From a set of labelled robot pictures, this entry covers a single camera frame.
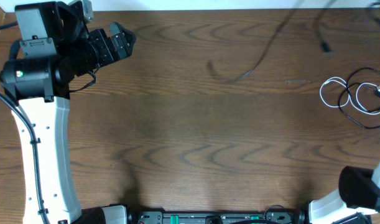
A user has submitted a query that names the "white USB cable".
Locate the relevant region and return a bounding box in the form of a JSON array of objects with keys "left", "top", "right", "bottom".
[{"left": 319, "top": 77, "right": 380, "bottom": 116}]

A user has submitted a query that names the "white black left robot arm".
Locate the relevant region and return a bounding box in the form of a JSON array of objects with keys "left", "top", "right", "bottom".
[{"left": 0, "top": 1, "right": 137, "bottom": 223}]

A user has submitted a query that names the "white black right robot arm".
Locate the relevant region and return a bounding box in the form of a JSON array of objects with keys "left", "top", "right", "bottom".
[{"left": 307, "top": 161, "right": 380, "bottom": 224}]

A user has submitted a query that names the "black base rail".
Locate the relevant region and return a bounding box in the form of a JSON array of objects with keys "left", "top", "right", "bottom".
[{"left": 127, "top": 208, "right": 310, "bottom": 224}]

